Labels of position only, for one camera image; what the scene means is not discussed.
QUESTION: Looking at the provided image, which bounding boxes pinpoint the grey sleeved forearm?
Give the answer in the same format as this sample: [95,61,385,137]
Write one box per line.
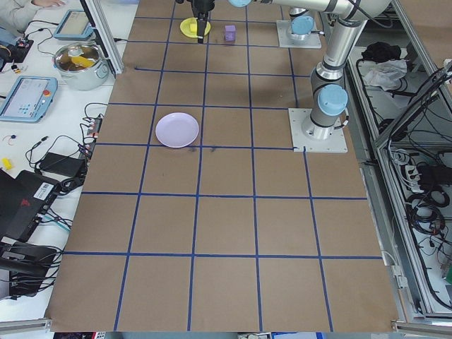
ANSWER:
[0,0,40,35]

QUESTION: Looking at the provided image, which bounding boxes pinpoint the yellow plate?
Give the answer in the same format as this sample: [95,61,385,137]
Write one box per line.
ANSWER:
[179,17,212,38]

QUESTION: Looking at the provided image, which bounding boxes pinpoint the purple plate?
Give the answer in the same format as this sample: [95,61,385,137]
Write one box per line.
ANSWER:
[155,112,200,149]

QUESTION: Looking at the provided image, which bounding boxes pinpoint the stainless steel pot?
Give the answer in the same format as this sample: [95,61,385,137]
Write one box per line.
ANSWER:
[52,41,110,92]

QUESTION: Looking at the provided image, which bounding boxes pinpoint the glass pot lid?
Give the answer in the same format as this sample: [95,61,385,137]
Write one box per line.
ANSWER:
[54,42,103,71]

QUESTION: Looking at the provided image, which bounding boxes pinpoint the blue grey teach pendant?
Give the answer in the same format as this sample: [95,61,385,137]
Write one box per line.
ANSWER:
[54,9,95,40]
[0,76,59,124]

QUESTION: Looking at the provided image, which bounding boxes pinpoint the black USB hub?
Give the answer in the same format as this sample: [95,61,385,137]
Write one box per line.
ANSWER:
[80,116,104,156]

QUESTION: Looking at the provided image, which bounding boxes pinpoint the black cloth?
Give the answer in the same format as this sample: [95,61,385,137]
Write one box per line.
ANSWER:
[362,41,403,63]

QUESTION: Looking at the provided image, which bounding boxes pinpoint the black electronics board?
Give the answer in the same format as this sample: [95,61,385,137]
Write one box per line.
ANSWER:
[0,37,35,70]

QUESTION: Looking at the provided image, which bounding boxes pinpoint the white cloth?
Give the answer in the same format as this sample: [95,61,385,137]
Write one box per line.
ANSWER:
[363,59,409,89]

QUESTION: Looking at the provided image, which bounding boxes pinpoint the black power adapter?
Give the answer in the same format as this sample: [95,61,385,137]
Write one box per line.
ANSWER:
[38,151,85,177]

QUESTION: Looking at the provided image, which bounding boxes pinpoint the black computer red logo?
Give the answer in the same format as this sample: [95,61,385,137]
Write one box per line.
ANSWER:
[0,169,61,244]

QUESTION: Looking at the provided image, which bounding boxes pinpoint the white power strip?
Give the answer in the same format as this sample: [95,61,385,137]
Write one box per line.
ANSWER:
[402,164,421,194]

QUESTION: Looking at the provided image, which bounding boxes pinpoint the black docking device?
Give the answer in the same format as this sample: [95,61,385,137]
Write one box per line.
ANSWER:
[0,243,59,299]

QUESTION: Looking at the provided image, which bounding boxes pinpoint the aluminium profile bar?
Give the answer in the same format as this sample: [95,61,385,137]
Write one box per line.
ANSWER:
[0,316,54,335]
[390,317,452,335]

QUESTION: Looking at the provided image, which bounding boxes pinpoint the aluminium profile post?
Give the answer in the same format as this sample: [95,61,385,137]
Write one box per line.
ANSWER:
[79,0,124,75]

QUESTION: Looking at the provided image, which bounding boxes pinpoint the V-shaped metal bar frame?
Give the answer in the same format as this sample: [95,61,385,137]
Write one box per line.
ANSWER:
[344,0,452,321]

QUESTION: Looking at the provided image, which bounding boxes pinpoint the black box in cables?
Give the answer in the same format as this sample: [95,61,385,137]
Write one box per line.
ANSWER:
[418,164,442,186]

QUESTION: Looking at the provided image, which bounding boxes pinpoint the black cable bundle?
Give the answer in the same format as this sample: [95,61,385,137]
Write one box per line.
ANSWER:
[405,190,449,244]

